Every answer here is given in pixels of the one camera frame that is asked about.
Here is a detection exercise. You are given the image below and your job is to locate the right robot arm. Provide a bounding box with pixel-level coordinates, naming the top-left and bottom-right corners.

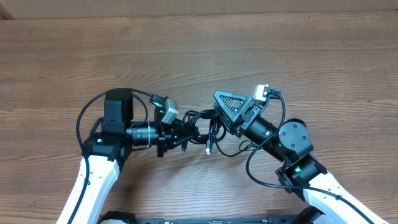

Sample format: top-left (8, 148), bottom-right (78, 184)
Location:
top-left (213, 90), bottom-right (385, 223)

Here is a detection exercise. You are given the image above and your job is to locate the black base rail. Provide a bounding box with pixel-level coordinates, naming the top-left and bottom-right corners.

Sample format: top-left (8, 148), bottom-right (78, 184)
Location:
top-left (97, 209), bottom-right (336, 224)

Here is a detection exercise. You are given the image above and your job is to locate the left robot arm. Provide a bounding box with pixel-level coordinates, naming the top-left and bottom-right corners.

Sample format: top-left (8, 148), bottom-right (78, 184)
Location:
top-left (57, 88), bottom-right (199, 223)

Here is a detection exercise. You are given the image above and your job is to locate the black usb cable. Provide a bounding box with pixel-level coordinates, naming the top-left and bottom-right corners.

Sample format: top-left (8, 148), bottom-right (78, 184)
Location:
top-left (180, 107), bottom-right (254, 157)

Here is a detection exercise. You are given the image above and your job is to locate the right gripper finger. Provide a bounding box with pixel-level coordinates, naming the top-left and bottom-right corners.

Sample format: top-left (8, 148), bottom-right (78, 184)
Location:
top-left (213, 90), bottom-right (254, 123)
top-left (218, 110), bottom-right (238, 134)

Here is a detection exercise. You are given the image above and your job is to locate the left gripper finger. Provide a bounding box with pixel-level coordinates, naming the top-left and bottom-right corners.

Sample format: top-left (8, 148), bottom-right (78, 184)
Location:
top-left (174, 128), bottom-right (199, 148)
top-left (171, 118), bottom-right (186, 129)

